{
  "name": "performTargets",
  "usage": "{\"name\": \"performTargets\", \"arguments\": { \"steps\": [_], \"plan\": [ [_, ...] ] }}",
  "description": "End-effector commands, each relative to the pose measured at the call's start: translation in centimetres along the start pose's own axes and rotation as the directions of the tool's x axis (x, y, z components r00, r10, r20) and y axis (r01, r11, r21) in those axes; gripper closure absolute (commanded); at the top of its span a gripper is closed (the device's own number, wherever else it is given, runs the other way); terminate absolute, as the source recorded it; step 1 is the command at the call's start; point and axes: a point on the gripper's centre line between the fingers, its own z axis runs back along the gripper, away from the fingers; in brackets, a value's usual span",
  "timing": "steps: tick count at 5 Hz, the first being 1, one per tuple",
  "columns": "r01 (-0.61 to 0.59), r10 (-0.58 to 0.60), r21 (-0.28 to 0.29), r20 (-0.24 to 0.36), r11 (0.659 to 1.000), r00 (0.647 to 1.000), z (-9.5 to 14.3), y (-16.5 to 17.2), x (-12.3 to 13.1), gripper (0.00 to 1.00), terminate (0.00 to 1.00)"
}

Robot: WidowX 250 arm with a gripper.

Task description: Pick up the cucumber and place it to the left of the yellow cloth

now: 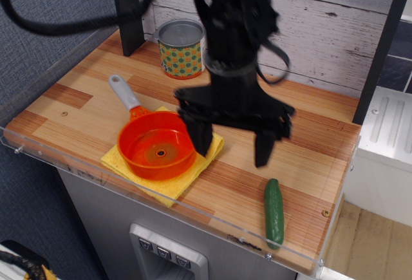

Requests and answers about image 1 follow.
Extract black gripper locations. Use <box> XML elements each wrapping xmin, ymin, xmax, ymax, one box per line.
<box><xmin>174</xmin><ymin>64</ymin><xmax>295</xmax><ymax>167</ymax></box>

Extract green toy cucumber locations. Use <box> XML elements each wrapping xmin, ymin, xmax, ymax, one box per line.
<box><xmin>264</xmin><ymin>178</ymin><xmax>285</xmax><ymax>250</ymax></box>

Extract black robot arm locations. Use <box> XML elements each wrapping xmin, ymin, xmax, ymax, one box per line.
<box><xmin>175</xmin><ymin>0</ymin><xmax>294</xmax><ymax>167</ymax></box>

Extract yellow folded cloth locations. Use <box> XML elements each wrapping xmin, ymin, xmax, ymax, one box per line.
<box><xmin>100</xmin><ymin>107</ymin><xmax>224</xmax><ymax>207</ymax></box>

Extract patterned tin can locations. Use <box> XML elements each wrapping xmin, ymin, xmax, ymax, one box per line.
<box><xmin>153</xmin><ymin>19</ymin><xmax>205</xmax><ymax>80</ymax></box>

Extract grey toy fridge cabinet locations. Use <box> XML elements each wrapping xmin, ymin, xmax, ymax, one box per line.
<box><xmin>59</xmin><ymin>170</ymin><xmax>297</xmax><ymax>279</ymax></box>

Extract silver dispenser button panel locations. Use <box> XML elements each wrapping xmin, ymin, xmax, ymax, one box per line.
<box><xmin>129</xmin><ymin>223</ymin><xmax>209</xmax><ymax>279</ymax></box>

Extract white toy sink unit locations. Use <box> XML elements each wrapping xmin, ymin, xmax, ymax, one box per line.
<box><xmin>342</xmin><ymin>87</ymin><xmax>411</xmax><ymax>225</ymax></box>

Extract clear acrylic front guard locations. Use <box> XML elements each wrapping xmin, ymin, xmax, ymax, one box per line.
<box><xmin>1</xmin><ymin>121</ymin><xmax>359</xmax><ymax>279</ymax></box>

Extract yellow object at corner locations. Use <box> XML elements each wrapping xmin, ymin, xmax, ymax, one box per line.
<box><xmin>23</xmin><ymin>265</ymin><xmax>58</xmax><ymax>280</ymax></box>

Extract orange pan with grey handle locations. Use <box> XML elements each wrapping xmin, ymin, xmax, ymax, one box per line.
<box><xmin>109</xmin><ymin>75</ymin><xmax>197</xmax><ymax>180</ymax></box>

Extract black left upright post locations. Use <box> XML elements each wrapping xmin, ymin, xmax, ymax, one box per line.
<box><xmin>115</xmin><ymin>0</ymin><xmax>145</xmax><ymax>57</ymax></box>

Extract black upright post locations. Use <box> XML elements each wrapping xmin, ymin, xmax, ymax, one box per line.
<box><xmin>352</xmin><ymin>0</ymin><xmax>407</xmax><ymax>125</ymax></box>
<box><xmin>115</xmin><ymin>0</ymin><xmax>145</xmax><ymax>57</ymax></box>

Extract black right upright post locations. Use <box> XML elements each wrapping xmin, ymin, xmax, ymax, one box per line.
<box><xmin>352</xmin><ymin>0</ymin><xmax>407</xmax><ymax>125</ymax></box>

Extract black braided cable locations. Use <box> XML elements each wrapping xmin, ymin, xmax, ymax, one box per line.
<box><xmin>0</xmin><ymin>0</ymin><xmax>162</xmax><ymax>36</ymax></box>

